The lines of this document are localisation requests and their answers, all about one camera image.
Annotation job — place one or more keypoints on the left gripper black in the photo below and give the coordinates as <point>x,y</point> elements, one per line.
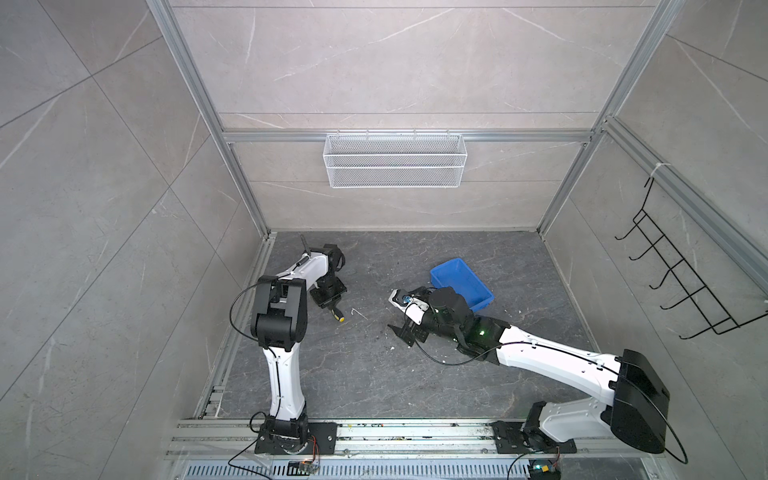
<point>329,302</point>

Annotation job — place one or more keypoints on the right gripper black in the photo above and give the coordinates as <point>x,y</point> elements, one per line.
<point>405,335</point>

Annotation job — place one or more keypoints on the black yellow screwdriver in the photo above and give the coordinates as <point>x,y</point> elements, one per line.
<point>338,314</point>

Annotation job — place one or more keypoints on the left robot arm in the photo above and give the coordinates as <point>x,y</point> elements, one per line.
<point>279,323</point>

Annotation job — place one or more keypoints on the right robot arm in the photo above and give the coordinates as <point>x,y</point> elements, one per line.
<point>624,398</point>

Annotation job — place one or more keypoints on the blue plastic bin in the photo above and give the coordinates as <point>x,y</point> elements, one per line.
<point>455,273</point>

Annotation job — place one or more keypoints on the small metal hex key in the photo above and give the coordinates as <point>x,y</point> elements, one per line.
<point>354,312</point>

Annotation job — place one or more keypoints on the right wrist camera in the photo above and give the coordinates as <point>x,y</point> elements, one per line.
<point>412,307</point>

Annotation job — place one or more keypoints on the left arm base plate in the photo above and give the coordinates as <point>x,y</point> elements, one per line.
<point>297,438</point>

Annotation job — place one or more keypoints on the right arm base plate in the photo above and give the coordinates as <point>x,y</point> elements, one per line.
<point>517,438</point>

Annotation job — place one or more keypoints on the white wire mesh basket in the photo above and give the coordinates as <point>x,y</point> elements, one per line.
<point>394,161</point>

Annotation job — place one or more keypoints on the aluminium mounting rail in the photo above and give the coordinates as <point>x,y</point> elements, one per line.
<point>216,438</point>

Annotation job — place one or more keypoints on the black wire hook rack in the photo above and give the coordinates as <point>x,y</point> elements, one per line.
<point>695,291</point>

